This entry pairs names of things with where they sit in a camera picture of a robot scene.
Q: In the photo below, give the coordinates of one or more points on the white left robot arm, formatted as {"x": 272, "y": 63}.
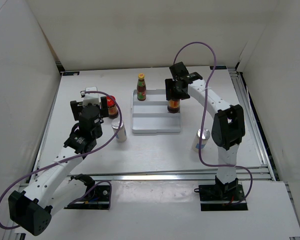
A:
{"x": 33, "y": 208}

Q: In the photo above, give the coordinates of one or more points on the tall sauce bottle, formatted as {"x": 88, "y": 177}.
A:
{"x": 141, "y": 87}

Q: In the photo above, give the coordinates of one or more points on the black corner bracket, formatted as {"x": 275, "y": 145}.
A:
{"x": 71, "y": 73}
{"x": 219, "y": 67}

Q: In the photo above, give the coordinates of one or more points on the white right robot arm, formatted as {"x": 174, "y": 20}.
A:
{"x": 228, "y": 127}

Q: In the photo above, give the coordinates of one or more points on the right white shaker bottle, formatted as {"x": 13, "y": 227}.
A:
{"x": 200, "y": 142}

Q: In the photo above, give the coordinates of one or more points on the aluminium right rail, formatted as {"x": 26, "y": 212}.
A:
{"x": 253, "y": 124}

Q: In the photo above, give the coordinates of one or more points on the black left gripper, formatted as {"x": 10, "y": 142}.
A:
{"x": 76, "y": 107}

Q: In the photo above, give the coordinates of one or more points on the aluminium rail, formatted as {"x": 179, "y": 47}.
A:
{"x": 253, "y": 124}
{"x": 261, "y": 173}

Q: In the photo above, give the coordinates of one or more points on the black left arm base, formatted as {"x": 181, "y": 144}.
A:
{"x": 98, "y": 199}

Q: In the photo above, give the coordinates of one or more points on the red-lid sauce jar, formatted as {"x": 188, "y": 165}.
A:
{"x": 173, "y": 106}
{"x": 112, "y": 107}

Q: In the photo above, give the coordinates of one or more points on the white shaker bottle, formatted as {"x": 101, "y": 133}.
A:
{"x": 119, "y": 128}
{"x": 200, "y": 142}

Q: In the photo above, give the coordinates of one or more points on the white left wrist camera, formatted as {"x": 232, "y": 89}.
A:
{"x": 90, "y": 98}

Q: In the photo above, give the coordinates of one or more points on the left white shaker bottle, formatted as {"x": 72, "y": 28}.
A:
{"x": 119, "y": 128}

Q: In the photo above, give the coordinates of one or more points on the white tiered organizer tray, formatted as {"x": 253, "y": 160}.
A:
{"x": 151, "y": 116}

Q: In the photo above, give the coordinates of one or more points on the aluminium front rail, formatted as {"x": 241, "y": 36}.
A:
{"x": 261, "y": 173}

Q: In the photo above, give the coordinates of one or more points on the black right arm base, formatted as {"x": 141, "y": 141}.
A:
{"x": 212, "y": 201}

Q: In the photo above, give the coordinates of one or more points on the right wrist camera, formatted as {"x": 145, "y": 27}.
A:
{"x": 178, "y": 70}

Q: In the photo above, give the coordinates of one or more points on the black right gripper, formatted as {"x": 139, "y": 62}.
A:
{"x": 169, "y": 84}

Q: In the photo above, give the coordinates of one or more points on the right black corner bracket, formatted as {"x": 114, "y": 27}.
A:
{"x": 219, "y": 67}

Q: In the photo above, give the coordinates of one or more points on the left black corner bracket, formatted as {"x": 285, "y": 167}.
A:
{"x": 71, "y": 73}

